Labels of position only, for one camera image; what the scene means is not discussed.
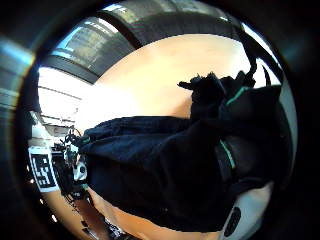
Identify dark navy cloth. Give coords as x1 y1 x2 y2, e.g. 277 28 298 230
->
79 71 238 233

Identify white marker cube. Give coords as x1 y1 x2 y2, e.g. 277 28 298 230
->
27 145 62 194

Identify black cable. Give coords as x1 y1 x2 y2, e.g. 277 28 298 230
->
229 19 272 88

